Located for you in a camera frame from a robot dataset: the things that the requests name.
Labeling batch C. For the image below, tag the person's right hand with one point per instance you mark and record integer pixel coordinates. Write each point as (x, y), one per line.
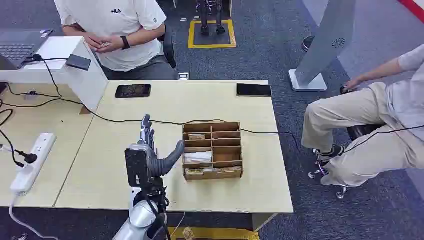
(353, 83)
(92, 40)

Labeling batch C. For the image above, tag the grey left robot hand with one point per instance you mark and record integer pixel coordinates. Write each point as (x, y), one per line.
(160, 167)

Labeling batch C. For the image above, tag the person's left hand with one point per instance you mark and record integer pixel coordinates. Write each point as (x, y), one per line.
(114, 43)

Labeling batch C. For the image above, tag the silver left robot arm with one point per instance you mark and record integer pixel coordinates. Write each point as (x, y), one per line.
(142, 215)

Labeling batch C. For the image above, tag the black wrist watch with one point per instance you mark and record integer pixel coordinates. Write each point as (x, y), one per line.
(125, 42)

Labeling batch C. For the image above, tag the black power bank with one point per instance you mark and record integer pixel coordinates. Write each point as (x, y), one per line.
(78, 62)

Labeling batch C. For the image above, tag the person in beige trousers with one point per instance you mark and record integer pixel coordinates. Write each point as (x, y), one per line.
(364, 109)

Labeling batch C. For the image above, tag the person in white shirt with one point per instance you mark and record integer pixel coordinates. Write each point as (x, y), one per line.
(132, 20)

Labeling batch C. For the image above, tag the brown card stack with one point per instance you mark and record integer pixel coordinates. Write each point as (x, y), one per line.
(228, 169)
(197, 171)

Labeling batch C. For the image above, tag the white card stack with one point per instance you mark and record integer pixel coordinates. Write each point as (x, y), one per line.
(198, 156)

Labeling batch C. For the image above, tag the white desk partition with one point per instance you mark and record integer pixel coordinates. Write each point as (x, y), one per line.
(86, 82)

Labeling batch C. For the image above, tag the black swivel chair with casters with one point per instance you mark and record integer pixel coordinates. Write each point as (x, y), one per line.
(361, 130)

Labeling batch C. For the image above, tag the small brown printed card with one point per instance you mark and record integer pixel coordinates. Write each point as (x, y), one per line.
(197, 136)

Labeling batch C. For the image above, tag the black phone with cracked screen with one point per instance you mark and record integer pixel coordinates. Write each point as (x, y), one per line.
(132, 90)

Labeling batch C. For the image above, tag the black office chair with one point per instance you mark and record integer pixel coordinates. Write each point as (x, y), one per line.
(169, 49)

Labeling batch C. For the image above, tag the black round object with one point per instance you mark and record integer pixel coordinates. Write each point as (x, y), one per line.
(306, 44)

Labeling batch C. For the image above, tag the wooden card box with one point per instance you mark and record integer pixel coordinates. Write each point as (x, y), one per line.
(228, 154)

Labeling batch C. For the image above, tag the silver floor socket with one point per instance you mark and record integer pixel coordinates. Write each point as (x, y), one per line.
(183, 76)

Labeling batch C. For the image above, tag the dark grey laptop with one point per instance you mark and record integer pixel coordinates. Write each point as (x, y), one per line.
(16, 49)

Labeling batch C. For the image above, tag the small grey adapter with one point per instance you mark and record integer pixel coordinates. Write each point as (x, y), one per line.
(30, 96)

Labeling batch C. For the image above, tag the yellow floor tape strip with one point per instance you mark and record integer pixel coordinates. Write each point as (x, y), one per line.
(225, 233)

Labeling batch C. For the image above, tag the black robot legs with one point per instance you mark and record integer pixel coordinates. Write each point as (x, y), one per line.
(204, 20)

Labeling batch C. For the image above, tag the pale desk leg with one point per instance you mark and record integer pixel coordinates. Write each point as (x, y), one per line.
(263, 220)

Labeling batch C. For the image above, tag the white power strip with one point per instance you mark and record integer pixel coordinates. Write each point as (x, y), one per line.
(33, 162)

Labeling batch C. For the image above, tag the black power plug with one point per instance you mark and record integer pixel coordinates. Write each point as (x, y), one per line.
(30, 158)

